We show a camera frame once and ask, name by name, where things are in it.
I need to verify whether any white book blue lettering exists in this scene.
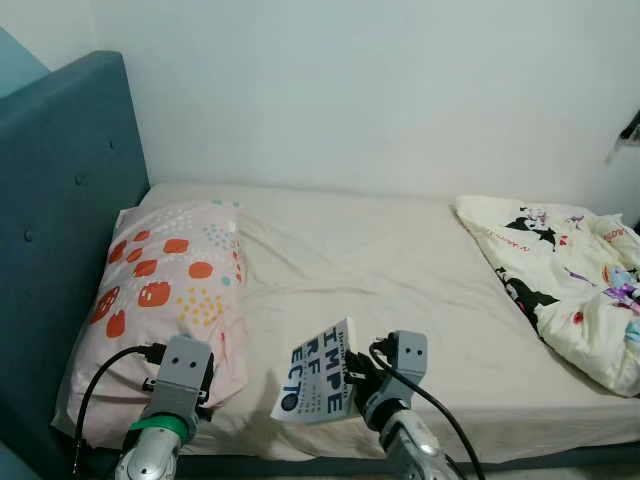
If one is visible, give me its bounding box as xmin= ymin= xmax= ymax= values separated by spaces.
xmin=270 ymin=318 xmax=359 ymax=424

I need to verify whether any pink strawberry print pillow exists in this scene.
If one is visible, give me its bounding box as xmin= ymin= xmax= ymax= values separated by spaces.
xmin=52 ymin=200 xmax=249 ymax=449

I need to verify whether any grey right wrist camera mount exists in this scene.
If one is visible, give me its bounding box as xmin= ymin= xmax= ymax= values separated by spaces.
xmin=385 ymin=330 xmax=429 ymax=386

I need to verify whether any dark window blind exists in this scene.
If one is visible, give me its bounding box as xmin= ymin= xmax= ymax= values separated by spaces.
xmin=618 ymin=110 xmax=640 ymax=146

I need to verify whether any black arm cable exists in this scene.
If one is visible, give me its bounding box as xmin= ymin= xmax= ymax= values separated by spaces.
xmin=368 ymin=340 xmax=486 ymax=480
xmin=72 ymin=343 xmax=166 ymax=476

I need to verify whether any clear blind wand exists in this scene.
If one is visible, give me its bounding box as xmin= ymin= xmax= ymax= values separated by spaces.
xmin=605 ymin=135 xmax=631 ymax=166

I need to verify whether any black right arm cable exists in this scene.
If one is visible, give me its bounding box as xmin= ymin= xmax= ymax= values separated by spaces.
xmin=368 ymin=340 xmax=486 ymax=480

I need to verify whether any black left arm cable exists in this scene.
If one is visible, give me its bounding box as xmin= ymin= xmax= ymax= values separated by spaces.
xmin=72 ymin=343 xmax=166 ymax=476

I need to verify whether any cream cartoon print duvet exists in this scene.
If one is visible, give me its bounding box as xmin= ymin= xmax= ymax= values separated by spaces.
xmin=455 ymin=195 xmax=640 ymax=398

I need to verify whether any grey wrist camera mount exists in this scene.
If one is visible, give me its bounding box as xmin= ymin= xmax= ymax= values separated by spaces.
xmin=152 ymin=335 xmax=214 ymax=406
xmin=385 ymin=330 xmax=429 ymax=386

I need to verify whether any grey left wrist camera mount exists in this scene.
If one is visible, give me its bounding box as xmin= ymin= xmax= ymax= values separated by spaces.
xmin=152 ymin=335 xmax=214 ymax=406

